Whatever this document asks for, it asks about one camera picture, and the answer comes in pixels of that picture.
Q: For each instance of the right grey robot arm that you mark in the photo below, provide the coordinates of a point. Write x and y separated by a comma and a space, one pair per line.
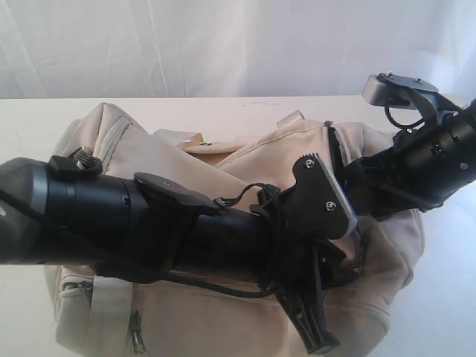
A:
406, 137

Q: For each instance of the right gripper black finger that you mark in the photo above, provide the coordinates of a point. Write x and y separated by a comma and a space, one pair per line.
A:
357, 188

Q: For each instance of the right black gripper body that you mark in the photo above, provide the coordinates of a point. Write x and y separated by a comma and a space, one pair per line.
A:
424, 173

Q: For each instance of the white backdrop curtain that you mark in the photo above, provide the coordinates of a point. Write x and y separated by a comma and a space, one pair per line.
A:
231, 48

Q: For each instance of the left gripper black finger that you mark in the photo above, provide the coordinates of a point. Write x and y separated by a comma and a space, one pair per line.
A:
300, 294

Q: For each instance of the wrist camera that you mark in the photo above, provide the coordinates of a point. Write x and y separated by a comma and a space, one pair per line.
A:
393, 89
315, 205

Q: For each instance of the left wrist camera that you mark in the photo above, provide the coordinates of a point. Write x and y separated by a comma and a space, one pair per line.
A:
315, 205

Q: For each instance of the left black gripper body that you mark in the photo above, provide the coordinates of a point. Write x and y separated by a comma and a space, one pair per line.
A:
285, 248

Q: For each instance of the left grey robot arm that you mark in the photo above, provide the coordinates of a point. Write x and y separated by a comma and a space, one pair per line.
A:
149, 228

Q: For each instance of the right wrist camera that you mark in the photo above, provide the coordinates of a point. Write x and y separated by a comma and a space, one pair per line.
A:
393, 89

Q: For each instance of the beige fabric duffel bag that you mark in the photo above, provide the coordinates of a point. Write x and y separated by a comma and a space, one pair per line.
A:
102, 317

